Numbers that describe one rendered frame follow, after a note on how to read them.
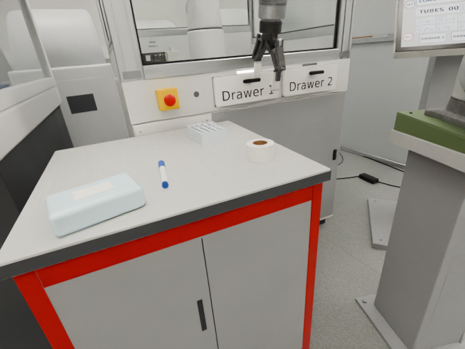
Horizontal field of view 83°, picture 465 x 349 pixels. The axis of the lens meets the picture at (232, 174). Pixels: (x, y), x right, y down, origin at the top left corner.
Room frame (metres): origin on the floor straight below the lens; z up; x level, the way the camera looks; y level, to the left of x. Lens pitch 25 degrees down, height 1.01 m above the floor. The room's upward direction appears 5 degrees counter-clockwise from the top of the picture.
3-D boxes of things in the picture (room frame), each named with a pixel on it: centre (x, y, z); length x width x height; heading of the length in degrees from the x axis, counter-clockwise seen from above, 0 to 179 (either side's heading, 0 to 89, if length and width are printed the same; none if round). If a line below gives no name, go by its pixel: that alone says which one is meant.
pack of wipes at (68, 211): (0.43, 0.25, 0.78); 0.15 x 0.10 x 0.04; 125
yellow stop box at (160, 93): (0.98, 0.21, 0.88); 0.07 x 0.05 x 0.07; 112
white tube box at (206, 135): (0.84, 0.07, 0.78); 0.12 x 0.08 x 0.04; 28
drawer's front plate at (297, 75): (1.23, -0.38, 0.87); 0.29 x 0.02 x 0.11; 112
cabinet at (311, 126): (1.58, 0.05, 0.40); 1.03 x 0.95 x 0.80; 112
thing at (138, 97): (1.58, 0.06, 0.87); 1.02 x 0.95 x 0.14; 112
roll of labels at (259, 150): (0.63, -0.08, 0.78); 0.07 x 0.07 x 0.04
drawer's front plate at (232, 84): (1.12, -0.09, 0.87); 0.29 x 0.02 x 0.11; 112
